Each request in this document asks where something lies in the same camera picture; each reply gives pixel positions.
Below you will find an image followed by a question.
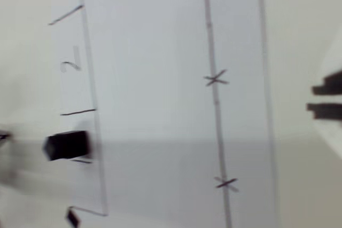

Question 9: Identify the black tape piece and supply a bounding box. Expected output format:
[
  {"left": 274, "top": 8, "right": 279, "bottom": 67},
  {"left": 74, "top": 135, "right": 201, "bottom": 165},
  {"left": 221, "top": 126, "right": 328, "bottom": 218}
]
[{"left": 65, "top": 208, "right": 81, "bottom": 228}]

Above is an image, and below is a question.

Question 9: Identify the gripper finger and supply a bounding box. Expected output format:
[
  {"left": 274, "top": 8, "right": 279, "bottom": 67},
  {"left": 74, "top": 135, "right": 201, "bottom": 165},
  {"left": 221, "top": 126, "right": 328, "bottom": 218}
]
[
  {"left": 306, "top": 103, "right": 342, "bottom": 120},
  {"left": 312, "top": 70, "right": 342, "bottom": 96}
]

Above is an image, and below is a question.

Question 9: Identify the white paper sheet with drawn boxes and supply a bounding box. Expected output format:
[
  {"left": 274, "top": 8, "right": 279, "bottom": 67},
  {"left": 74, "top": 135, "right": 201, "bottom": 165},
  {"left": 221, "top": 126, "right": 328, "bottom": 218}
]
[{"left": 49, "top": 0, "right": 283, "bottom": 228}]

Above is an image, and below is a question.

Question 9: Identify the black cube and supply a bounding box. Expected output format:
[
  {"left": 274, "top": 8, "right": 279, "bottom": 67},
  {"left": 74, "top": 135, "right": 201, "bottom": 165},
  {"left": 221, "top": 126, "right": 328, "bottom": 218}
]
[{"left": 42, "top": 131, "right": 94, "bottom": 161}]

